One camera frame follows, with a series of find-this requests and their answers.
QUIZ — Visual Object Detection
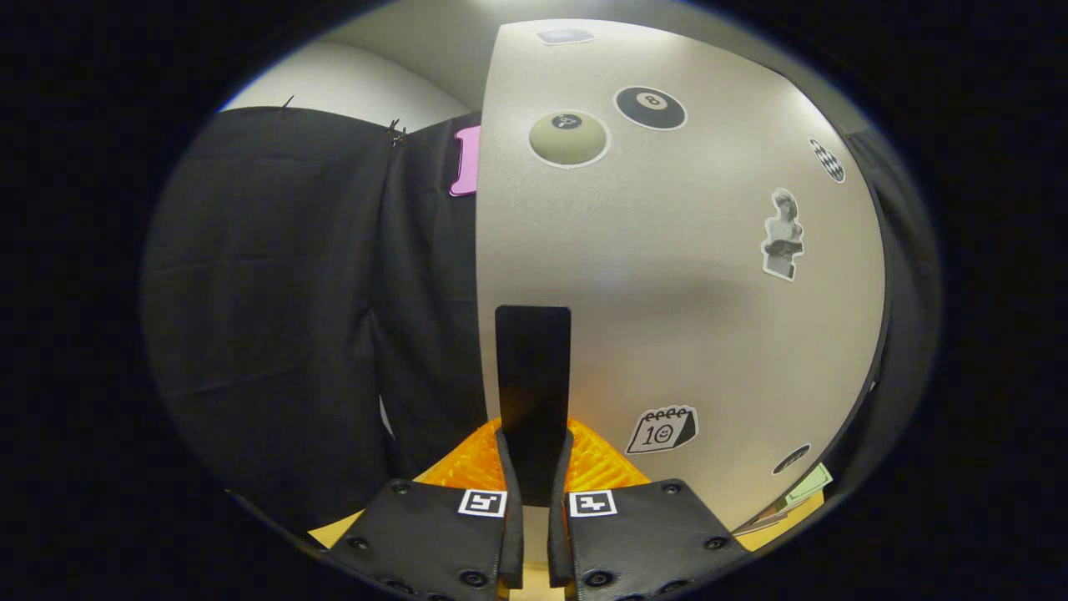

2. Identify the grey cabinet door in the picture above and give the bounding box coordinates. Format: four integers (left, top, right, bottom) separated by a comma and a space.
476, 18, 887, 535

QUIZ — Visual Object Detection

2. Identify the brown book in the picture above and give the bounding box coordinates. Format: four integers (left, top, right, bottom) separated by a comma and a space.
733, 499, 792, 535

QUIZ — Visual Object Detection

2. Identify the black door handle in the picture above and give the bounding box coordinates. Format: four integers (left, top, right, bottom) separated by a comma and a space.
495, 306, 573, 508

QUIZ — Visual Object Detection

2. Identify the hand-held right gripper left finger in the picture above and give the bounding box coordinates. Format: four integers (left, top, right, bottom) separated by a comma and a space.
321, 417, 525, 601

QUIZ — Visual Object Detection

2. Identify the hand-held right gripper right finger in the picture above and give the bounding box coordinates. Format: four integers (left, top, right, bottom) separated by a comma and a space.
547, 417, 752, 601

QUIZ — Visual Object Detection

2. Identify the black backdrop cloth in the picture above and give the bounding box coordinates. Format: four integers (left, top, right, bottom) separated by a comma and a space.
142, 107, 489, 535

